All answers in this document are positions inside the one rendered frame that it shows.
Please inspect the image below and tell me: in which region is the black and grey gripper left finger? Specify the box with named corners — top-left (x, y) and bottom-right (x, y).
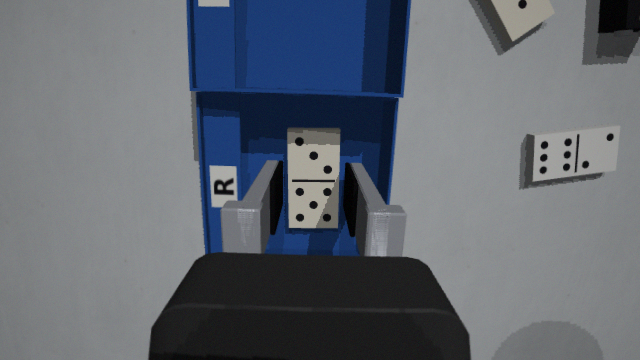
top-left (220, 160), bottom-right (283, 254)

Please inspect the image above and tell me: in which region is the blue rack of bins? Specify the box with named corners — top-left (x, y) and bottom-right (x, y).
top-left (186, 0), bottom-right (411, 256)

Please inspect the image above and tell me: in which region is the beige domino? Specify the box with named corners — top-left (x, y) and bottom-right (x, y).
top-left (483, 0), bottom-right (555, 43)
top-left (287, 128), bottom-right (340, 228)

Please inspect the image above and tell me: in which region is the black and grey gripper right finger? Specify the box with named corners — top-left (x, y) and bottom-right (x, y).
top-left (343, 163), bottom-right (407, 257)

